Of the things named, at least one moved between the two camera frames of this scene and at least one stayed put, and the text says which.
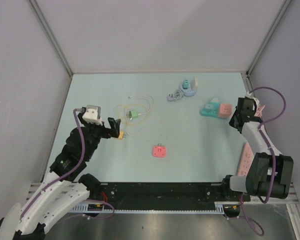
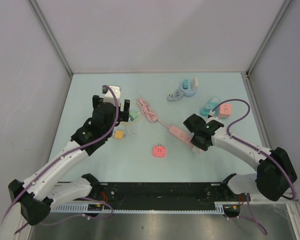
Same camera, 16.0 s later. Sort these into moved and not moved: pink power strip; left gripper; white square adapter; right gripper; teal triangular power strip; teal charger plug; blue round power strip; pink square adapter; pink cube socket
Moved: right gripper; pink power strip; left gripper
Not moved: pink square adapter; teal triangular power strip; pink cube socket; teal charger plug; white square adapter; blue round power strip
